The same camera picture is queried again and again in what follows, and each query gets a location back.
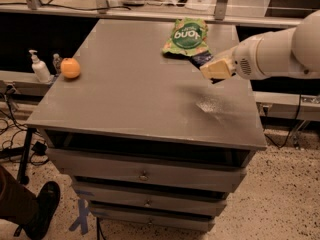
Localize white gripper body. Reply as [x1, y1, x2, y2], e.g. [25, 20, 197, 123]
[232, 34, 264, 80]

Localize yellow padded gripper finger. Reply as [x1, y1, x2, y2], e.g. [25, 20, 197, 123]
[213, 48, 234, 64]
[200, 59, 235, 80]

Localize blue rxbar blueberry bar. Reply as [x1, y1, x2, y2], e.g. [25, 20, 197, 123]
[189, 51, 223, 84]

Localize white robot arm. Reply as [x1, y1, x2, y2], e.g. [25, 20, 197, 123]
[200, 11, 320, 80]

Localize green rice chip bag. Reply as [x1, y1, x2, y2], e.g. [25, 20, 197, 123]
[162, 18, 209, 57]

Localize grey drawer cabinet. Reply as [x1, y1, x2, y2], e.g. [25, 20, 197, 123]
[28, 20, 266, 221]

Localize top grey drawer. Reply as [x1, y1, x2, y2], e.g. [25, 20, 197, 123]
[46, 148, 246, 192]

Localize grey drawer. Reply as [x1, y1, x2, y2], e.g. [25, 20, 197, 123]
[46, 148, 246, 192]
[72, 182, 226, 216]
[89, 203, 215, 232]

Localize orange fruit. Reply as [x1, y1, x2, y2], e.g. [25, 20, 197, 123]
[61, 58, 80, 79]

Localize small clear sanitizer bottle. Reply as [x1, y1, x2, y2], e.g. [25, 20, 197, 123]
[53, 53, 62, 75]

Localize middle grey drawer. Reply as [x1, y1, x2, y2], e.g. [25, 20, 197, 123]
[72, 182, 226, 216]

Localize white pump soap bottle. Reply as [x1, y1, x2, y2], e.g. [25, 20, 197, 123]
[29, 50, 51, 83]

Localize bottom grey drawer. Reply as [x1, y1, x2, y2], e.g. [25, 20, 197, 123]
[89, 203, 215, 232]

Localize black shoe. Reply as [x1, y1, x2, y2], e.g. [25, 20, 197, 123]
[14, 181, 60, 240]

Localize brown trouser leg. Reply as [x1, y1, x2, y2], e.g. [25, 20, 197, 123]
[0, 166, 39, 225]

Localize black floor cables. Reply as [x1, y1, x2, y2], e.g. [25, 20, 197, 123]
[0, 83, 51, 167]

